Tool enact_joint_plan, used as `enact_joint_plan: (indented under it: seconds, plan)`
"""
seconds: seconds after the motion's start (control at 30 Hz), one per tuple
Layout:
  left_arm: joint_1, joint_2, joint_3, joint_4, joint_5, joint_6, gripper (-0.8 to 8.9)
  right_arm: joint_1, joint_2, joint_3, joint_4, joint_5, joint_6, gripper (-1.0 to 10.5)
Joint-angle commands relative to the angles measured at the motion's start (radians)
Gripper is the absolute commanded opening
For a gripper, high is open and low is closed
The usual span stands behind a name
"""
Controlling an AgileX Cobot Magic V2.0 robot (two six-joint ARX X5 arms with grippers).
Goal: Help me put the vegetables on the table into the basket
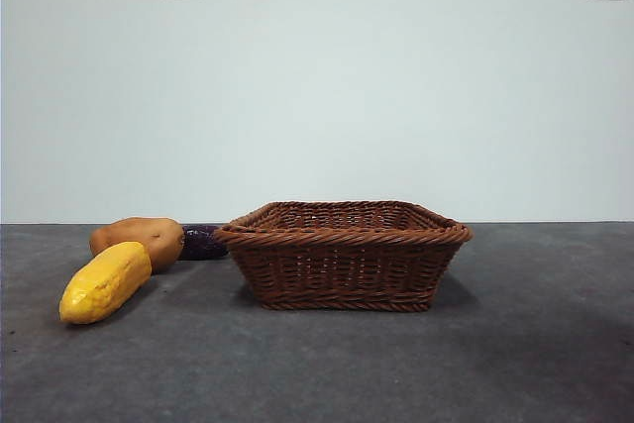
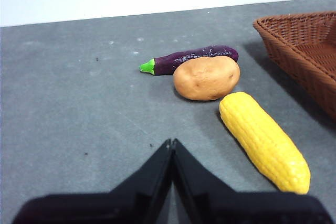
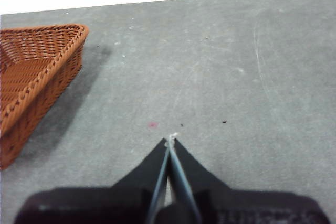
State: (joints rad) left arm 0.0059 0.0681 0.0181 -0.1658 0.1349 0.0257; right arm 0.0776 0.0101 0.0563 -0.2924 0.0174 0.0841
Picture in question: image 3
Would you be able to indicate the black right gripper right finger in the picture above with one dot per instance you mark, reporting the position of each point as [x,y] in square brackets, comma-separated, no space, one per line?
[223,203]

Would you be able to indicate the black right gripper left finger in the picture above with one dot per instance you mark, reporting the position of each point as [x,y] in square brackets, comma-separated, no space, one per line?
[126,197]

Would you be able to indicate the brown woven wicker basket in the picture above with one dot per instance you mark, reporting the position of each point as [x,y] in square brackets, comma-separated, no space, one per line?
[31,77]

